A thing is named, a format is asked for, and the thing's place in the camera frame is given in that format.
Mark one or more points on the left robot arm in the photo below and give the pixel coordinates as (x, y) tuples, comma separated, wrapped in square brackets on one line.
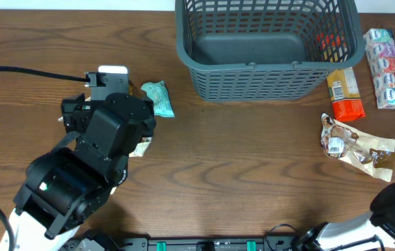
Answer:
[(71, 182)]

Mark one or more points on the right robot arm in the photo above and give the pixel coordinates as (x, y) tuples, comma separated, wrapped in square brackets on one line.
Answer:
[(372, 230)]

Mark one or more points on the black mounting rail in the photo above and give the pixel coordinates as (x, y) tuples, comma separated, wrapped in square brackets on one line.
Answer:
[(97, 240)]

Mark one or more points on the beige snack pouch with barcode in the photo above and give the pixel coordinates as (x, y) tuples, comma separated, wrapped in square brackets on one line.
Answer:
[(141, 147)]

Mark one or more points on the tissue pocket pack bundle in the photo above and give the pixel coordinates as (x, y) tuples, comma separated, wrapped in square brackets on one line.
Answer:
[(380, 52)]

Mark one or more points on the orange pasta package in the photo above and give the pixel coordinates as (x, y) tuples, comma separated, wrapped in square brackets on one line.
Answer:
[(342, 84)]

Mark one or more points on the grey plastic lattice basket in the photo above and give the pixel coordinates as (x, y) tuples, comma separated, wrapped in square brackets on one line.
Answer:
[(242, 50)]

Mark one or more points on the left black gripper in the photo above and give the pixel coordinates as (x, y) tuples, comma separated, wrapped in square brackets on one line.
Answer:
[(145, 123)]

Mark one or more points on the teal snack packet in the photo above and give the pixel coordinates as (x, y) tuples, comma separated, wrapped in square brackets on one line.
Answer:
[(159, 94)]

